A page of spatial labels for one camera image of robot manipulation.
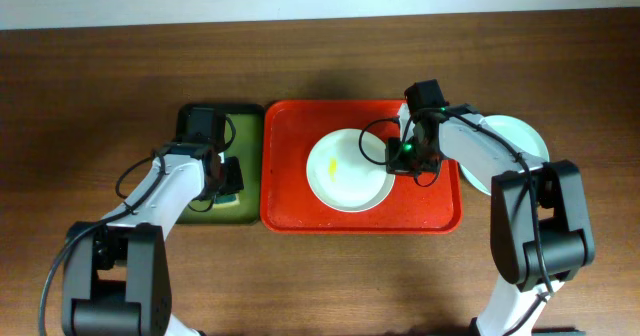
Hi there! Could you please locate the green and yellow sponge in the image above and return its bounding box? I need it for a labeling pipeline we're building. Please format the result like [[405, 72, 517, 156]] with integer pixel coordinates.
[[213, 193, 240, 209]]

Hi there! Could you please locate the white plate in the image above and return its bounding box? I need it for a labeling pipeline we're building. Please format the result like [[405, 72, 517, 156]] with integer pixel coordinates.
[[306, 128, 395, 213]]

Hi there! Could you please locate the mint green plate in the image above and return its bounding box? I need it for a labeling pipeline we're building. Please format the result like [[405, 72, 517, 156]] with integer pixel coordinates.
[[458, 114, 550, 195]]

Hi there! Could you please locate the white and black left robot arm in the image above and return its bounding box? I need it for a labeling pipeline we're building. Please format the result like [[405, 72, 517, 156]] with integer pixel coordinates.
[[56, 144, 244, 335]]

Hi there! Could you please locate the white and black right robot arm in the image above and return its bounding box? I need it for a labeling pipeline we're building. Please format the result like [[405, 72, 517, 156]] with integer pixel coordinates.
[[389, 104, 595, 335]]

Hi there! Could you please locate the dark green tray with water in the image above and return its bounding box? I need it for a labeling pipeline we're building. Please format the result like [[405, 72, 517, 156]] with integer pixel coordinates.
[[176, 103, 265, 225]]

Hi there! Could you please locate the red plastic tray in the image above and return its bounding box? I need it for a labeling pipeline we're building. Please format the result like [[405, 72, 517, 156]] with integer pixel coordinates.
[[260, 100, 463, 234]]

